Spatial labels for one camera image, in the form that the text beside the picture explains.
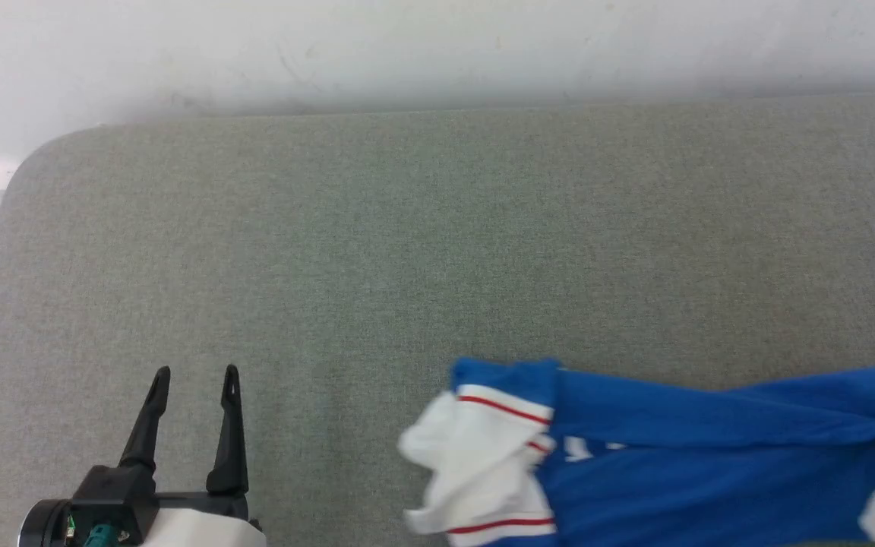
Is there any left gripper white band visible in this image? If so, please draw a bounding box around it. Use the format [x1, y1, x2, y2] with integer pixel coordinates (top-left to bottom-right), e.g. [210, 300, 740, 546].
[73, 364, 268, 547]

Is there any grey fabric sofa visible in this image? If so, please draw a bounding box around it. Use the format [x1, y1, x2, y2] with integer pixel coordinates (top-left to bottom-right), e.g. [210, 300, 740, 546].
[0, 93, 875, 547]

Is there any blue jersey with white sleeves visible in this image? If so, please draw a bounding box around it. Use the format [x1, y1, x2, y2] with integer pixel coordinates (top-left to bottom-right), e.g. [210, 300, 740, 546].
[397, 357, 875, 547]

